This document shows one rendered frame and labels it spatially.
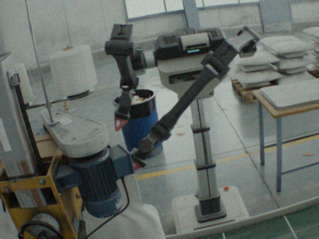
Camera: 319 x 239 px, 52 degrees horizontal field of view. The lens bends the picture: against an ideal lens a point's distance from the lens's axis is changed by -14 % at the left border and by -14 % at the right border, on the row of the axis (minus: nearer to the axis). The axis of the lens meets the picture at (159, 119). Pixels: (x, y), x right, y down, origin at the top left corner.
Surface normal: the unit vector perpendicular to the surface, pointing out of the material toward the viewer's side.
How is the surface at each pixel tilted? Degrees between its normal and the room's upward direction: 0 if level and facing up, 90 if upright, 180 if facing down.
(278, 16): 90
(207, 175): 90
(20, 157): 90
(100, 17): 90
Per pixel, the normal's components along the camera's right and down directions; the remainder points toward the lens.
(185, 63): -0.09, -0.46
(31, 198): 0.07, 0.37
